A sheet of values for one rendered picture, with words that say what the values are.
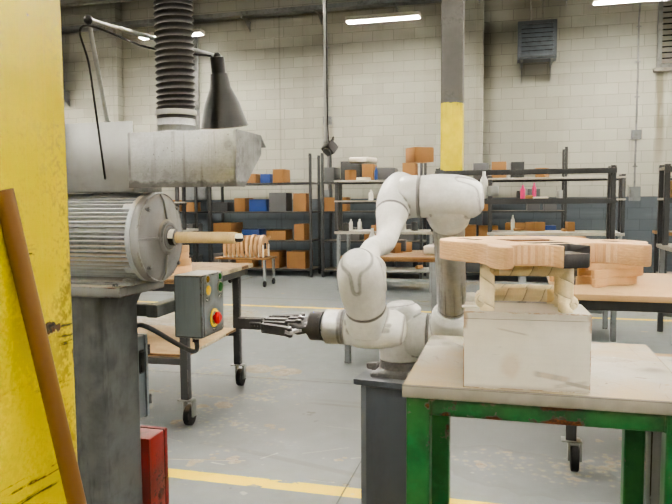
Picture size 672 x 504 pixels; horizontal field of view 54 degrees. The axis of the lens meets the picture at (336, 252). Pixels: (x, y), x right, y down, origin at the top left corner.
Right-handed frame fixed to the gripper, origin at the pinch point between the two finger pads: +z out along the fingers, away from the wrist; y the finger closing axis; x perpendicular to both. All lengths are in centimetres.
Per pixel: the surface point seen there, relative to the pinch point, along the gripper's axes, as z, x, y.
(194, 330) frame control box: 29.0, -11.6, 22.7
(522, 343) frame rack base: -69, 3, -14
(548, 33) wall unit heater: -128, 148, 1084
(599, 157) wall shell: -221, -68, 1108
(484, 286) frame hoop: -61, 15, -11
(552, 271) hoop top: -75, 18, -10
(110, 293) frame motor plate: 37.8, 8.8, -5.4
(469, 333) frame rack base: -58, 5, -14
